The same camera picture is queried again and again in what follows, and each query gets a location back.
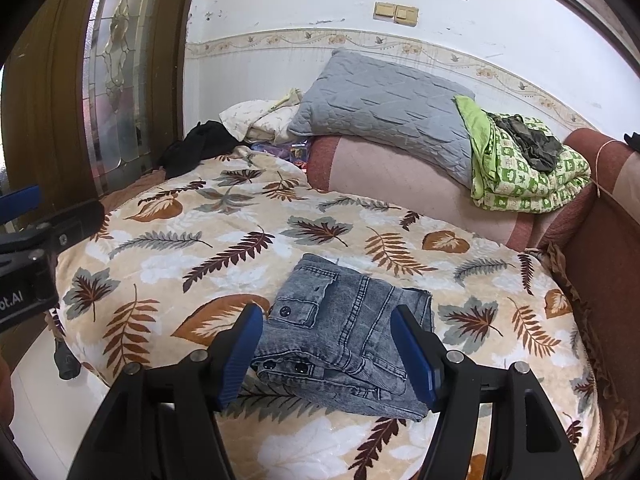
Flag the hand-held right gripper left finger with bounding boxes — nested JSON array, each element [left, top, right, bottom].
[[67, 304, 264, 480]]

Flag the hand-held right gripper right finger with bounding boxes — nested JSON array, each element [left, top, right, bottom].
[[391, 304, 583, 480]]

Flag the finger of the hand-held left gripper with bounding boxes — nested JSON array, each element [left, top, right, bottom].
[[0, 184, 42, 226], [0, 199, 106, 263]]

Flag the grey-blue denim pants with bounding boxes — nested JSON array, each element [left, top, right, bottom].
[[250, 253, 436, 421]]

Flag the brown bed sheet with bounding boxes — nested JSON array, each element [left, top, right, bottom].
[[100, 167, 168, 211]]

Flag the black plastic object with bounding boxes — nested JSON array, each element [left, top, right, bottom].
[[54, 335, 82, 381]]

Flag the leaf-print blanket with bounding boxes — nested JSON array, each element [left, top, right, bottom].
[[52, 152, 601, 480]]

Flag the wooden door with glass panel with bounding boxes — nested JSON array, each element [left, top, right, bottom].
[[0, 0, 201, 201]]

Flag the black cloth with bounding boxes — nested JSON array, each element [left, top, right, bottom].
[[159, 120, 241, 180]]

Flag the pink and red striped blanket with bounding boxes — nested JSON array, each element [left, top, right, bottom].
[[305, 127, 640, 261]]

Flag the green patterned quilt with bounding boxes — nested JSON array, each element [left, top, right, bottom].
[[454, 95, 593, 215]]

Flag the purple printed cloth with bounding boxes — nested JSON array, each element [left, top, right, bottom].
[[250, 141, 312, 173]]

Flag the white crumpled pillow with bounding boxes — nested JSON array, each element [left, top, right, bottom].
[[219, 87, 305, 143]]

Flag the brown ruffled blanket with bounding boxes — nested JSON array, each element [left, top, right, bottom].
[[537, 180, 640, 466]]

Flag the dark grey garment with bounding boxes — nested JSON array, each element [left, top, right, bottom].
[[487, 112, 565, 172]]

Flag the grey quilted pillow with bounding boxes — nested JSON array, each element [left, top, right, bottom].
[[287, 47, 477, 186]]

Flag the thin beige string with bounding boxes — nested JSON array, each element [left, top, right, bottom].
[[590, 140, 617, 197]]

